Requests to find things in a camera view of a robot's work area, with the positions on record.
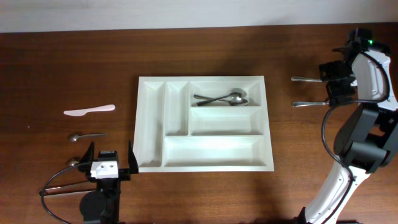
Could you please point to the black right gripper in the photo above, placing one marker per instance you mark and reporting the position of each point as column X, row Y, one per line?
column 333, row 91

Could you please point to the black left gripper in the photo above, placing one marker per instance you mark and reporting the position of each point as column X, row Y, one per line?
column 125, row 173

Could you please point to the metal fork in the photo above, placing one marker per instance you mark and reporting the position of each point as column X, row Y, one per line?
column 305, row 79
column 309, row 103

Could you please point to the white plastic cutlery tray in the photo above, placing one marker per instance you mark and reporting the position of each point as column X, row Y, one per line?
column 173, row 134

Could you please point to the pink plastic knife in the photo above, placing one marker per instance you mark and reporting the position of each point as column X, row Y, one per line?
column 82, row 112

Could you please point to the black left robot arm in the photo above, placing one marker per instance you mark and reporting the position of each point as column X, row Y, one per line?
column 102, row 204

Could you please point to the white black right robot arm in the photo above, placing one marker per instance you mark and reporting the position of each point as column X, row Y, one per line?
column 368, row 139

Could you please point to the small metal teaspoon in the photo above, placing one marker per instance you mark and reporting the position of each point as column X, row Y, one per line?
column 76, row 137
column 72, row 162

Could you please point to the large metal spoon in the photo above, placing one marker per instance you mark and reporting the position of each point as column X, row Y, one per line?
column 241, row 102
column 234, row 94

